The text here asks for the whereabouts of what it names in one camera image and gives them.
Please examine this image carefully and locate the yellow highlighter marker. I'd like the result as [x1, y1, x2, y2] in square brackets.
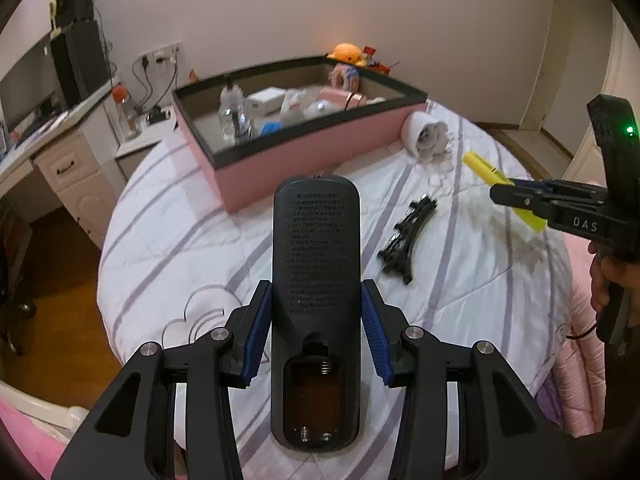
[462, 151, 547, 233]

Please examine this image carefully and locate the black remote control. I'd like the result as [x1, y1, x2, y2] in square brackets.
[271, 176, 361, 453]

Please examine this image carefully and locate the blue highlighter marker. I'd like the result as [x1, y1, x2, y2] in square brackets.
[260, 122, 281, 136]

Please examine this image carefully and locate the clear glass bottle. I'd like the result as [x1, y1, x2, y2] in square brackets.
[218, 76, 254, 145]

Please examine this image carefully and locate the pink block toy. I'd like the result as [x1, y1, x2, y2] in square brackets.
[329, 63, 360, 92]

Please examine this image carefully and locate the white power adapter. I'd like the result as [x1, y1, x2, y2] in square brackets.
[245, 87, 286, 117]

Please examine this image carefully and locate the person right hand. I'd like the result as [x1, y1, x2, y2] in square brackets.
[588, 242, 626, 314]

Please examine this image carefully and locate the black hair clip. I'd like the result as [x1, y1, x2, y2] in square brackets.
[378, 195, 437, 285]

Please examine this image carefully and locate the white paper cup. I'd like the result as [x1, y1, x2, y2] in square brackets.
[400, 112, 449, 164]

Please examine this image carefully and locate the pink cylinder case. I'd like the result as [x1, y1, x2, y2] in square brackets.
[318, 87, 368, 110]

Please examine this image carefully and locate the pink storage box black rim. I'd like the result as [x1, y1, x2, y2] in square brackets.
[172, 55, 427, 212]

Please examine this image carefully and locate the white nightstand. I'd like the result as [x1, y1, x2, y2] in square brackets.
[115, 106, 177, 180]

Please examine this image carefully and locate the white plush toy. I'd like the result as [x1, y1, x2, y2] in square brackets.
[280, 86, 343, 128]

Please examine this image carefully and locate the orange capped bottle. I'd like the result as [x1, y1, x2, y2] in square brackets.
[112, 84, 141, 142]

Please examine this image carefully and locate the orange octopus plush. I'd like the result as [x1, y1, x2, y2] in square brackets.
[326, 42, 367, 67]

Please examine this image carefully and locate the white desk with drawers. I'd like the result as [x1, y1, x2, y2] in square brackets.
[1, 84, 126, 247]

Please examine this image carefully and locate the black computer monitor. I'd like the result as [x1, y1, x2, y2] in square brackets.
[1, 35, 62, 140]

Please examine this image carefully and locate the white wall socket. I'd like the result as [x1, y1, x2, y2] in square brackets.
[138, 41, 182, 65]

